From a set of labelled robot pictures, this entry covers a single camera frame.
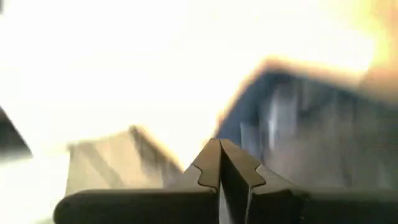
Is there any black angular object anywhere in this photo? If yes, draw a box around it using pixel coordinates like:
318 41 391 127
0 107 33 159

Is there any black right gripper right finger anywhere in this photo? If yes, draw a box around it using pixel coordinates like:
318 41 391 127
219 138 398 224

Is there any white woven laundry basket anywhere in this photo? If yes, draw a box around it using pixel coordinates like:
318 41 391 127
64 124 185 196

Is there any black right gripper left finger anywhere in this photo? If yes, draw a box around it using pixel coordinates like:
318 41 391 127
53 138 222 224

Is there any navy white striped fabric bin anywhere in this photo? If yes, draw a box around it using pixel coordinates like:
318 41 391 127
214 60 398 191

